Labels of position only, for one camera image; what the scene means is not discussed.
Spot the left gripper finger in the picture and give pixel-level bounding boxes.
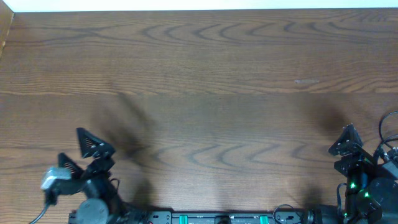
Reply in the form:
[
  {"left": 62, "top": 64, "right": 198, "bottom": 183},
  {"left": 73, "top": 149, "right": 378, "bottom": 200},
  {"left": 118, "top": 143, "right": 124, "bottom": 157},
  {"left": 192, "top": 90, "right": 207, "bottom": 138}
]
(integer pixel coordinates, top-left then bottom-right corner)
[
  {"left": 76, "top": 128, "right": 115, "bottom": 159},
  {"left": 58, "top": 153, "right": 84, "bottom": 179}
]

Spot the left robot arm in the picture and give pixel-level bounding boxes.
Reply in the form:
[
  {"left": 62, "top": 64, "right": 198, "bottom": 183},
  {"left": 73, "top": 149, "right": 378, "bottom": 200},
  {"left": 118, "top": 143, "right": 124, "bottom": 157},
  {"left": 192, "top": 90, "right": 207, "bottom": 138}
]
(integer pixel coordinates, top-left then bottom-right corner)
[{"left": 57, "top": 128, "right": 148, "bottom": 224}]

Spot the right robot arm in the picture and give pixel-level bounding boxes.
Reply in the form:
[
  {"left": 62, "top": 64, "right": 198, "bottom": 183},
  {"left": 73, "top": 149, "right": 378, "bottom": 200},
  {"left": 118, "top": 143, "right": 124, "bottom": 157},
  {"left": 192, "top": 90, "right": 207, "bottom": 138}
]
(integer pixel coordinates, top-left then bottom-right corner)
[{"left": 328, "top": 124, "right": 397, "bottom": 223}]

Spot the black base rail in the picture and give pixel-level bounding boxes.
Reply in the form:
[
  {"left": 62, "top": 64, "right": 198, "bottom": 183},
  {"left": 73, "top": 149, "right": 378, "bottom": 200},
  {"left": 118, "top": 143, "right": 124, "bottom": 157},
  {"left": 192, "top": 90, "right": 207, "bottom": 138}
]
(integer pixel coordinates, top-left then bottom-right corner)
[{"left": 68, "top": 203, "right": 340, "bottom": 224}]

